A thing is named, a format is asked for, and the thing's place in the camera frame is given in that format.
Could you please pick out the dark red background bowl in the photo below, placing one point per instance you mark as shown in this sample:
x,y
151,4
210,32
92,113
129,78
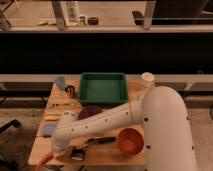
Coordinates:
x,y
93,21

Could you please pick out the thin metal utensil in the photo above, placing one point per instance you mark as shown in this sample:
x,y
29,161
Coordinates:
x,y
62,104

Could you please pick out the black binder clip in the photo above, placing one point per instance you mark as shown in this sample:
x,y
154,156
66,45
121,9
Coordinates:
x,y
71,91

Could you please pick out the clear background bottle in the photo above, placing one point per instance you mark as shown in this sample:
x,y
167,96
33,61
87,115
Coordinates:
x,y
73,12

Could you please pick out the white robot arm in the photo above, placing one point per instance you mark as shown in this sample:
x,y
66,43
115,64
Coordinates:
x,y
163,114

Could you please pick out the yellow banana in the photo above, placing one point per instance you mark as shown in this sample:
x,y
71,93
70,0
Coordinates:
x,y
52,116

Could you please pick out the green plastic tray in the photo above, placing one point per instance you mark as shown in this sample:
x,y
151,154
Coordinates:
x,y
103,89

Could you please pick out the red chili pepper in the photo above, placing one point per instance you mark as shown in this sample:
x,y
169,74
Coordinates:
x,y
44,160

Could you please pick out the purple bowl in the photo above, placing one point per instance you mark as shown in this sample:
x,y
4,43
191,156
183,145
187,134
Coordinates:
x,y
89,111

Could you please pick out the white paper cup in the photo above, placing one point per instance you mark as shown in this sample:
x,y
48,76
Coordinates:
x,y
147,79

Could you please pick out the orange red bowl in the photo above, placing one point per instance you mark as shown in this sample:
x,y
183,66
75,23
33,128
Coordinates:
x,y
130,142

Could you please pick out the blue sponge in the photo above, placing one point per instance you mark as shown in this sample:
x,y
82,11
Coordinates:
x,y
48,130

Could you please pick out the small background jar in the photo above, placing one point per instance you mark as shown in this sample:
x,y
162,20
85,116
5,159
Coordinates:
x,y
82,21

